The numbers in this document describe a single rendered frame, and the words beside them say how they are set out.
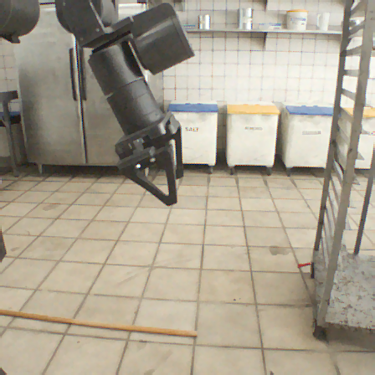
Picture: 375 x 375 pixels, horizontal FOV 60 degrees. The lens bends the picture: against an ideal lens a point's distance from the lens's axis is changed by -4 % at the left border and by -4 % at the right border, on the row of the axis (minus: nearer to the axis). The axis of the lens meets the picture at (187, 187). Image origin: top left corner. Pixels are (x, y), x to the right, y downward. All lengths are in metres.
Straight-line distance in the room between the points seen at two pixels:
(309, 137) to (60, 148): 2.65
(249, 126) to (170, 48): 3.23
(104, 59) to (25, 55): 3.40
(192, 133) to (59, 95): 1.43
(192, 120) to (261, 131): 0.75
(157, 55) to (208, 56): 3.81
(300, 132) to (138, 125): 3.36
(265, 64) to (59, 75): 2.33
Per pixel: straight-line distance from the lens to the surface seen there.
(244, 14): 4.02
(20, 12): 0.50
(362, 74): 1.23
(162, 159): 0.39
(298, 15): 4.07
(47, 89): 3.72
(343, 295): 1.77
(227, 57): 4.22
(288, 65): 4.30
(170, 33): 0.41
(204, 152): 3.69
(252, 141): 3.66
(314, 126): 3.75
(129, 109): 0.42
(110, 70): 0.42
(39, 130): 3.84
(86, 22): 0.42
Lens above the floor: 1.15
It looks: 20 degrees down
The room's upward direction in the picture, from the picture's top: straight up
